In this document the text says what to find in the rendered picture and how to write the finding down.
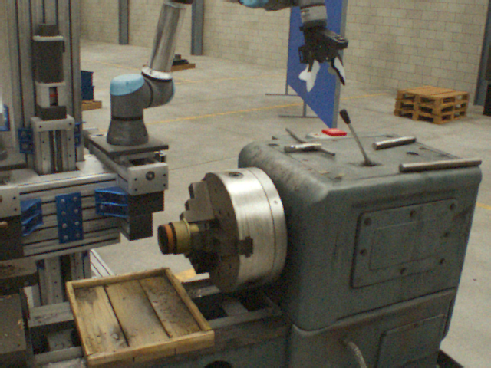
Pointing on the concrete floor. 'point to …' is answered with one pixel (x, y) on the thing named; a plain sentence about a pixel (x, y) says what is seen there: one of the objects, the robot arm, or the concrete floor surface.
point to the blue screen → (324, 109)
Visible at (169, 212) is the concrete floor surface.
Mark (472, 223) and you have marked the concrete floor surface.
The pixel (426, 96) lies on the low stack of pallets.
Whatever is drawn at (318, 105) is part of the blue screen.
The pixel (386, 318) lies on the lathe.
